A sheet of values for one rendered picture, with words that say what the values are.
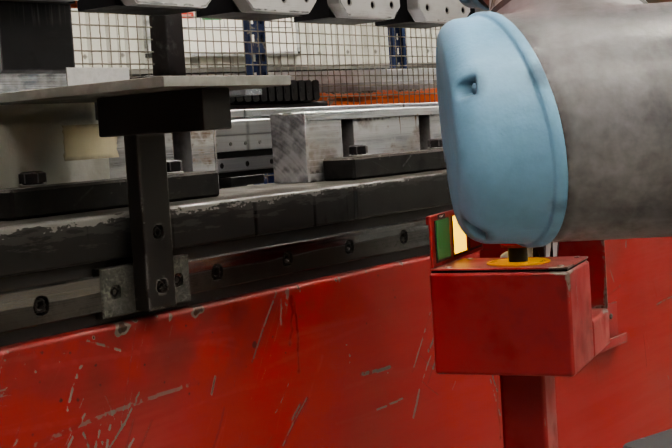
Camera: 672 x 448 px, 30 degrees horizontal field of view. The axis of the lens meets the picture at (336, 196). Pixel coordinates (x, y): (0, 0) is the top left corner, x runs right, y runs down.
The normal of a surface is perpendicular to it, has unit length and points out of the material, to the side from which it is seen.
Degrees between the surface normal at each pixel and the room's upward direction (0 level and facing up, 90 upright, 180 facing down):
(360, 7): 90
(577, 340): 90
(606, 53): 56
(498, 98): 75
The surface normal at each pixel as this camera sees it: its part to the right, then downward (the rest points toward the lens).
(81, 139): 0.79, -0.02
